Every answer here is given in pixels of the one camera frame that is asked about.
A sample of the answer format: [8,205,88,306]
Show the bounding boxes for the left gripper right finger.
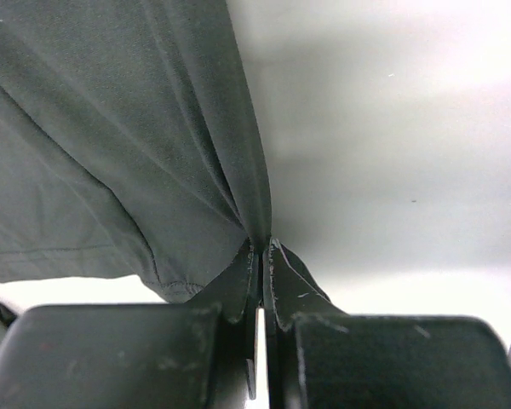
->
[262,240,511,408]

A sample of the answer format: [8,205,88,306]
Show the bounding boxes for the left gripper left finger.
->
[0,244,259,408]

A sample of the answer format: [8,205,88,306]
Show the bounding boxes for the black graphic t-shirt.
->
[0,1,271,302]

